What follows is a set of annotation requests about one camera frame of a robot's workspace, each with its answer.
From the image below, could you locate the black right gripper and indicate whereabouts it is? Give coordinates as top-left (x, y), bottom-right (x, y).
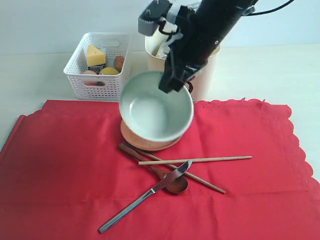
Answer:
top-left (158, 4), bottom-right (225, 94)

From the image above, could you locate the white ceramic bowl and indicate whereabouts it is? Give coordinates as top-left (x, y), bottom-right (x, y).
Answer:
top-left (119, 71), bottom-right (194, 142)

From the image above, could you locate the yellow lemon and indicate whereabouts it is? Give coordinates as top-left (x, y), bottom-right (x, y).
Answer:
top-left (99, 67), bottom-right (120, 75)

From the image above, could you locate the brown wooden plate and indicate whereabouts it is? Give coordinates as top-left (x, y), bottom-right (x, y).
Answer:
top-left (120, 120), bottom-right (182, 151)

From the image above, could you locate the white blue packet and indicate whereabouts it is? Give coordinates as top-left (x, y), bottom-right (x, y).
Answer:
top-left (87, 47), bottom-right (107, 75)

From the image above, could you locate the yellow cheese wedge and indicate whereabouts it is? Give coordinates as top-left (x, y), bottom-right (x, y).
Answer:
top-left (86, 45), bottom-right (107, 67)

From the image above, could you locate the brown egg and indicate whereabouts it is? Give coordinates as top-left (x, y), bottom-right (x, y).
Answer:
top-left (81, 70), bottom-right (97, 75)

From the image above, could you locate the stainless steel knife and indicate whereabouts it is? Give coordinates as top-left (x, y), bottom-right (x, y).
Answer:
top-left (98, 160), bottom-right (193, 234)

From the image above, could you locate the brown wooden chopstick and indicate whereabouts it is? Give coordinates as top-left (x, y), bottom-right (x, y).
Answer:
top-left (127, 145), bottom-right (226, 194)

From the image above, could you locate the brown wooden spoon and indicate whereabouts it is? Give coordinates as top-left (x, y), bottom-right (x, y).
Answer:
top-left (118, 142), bottom-right (189, 194)

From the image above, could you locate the light wooden chopstick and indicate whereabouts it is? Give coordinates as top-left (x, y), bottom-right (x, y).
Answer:
top-left (138, 156), bottom-right (252, 166)

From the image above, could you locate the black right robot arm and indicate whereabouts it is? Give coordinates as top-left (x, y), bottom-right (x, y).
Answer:
top-left (158, 0), bottom-right (253, 93)

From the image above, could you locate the cream plastic bin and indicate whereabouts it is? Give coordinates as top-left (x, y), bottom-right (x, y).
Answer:
top-left (144, 31), bottom-right (220, 102)

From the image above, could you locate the white perforated plastic basket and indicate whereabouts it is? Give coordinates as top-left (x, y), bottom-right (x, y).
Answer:
top-left (63, 32), bottom-right (132, 102)

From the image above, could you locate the red table cloth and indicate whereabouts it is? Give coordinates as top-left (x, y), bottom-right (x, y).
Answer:
top-left (0, 99), bottom-right (320, 240)

